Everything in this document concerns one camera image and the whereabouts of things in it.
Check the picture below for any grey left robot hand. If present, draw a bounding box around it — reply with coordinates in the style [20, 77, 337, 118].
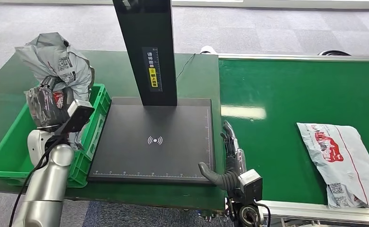
[25, 77, 75, 129]

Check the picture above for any yellow black column label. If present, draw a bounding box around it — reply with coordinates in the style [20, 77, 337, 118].
[141, 47, 163, 93]

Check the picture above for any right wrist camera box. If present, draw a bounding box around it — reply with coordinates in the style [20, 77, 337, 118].
[238, 169, 264, 203]

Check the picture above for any black scanner column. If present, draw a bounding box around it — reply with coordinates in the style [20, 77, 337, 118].
[112, 0, 178, 107]

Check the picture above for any flat grey mailer package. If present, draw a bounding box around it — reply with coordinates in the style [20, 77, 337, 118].
[296, 122, 369, 211]

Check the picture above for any black scanner base plate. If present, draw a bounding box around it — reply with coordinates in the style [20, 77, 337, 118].
[87, 97, 216, 185]

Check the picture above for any small white round object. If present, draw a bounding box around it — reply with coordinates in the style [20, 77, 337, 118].
[200, 45, 218, 55]

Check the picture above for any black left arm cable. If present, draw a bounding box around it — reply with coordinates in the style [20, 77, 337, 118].
[8, 134, 67, 227]

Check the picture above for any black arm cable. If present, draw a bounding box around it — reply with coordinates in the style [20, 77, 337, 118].
[8, 134, 67, 227]
[254, 202, 272, 227]

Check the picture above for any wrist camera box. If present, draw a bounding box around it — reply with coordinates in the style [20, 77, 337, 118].
[58, 99, 95, 134]
[238, 169, 264, 203]

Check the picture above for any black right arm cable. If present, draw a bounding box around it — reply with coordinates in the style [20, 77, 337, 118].
[254, 202, 272, 227]

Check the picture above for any black round floor object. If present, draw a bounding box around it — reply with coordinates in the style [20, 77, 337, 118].
[317, 50, 352, 56]

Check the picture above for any green conveyor belt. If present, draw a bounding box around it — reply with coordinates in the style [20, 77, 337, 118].
[218, 59, 369, 208]

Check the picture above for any dark green table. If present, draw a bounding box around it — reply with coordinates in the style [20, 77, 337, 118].
[0, 50, 227, 210]

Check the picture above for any aluminium conveyor frame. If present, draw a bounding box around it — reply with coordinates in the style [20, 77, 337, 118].
[217, 53, 369, 225]

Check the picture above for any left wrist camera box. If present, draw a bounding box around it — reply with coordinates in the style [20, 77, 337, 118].
[58, 99, 95, 134]

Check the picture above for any green plastic crate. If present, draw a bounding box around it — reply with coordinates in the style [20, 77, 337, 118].
[0, 83, 112, 189]

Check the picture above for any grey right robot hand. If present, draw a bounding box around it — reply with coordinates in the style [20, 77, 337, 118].
[198, 121, 246, 190]

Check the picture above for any grey mailer package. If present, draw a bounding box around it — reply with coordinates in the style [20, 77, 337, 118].
[14, 32, 95, 152]
[296, 122, 369, 211]

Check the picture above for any thin black table cable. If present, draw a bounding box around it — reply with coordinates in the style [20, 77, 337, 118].
[175, 53, 197, 79]

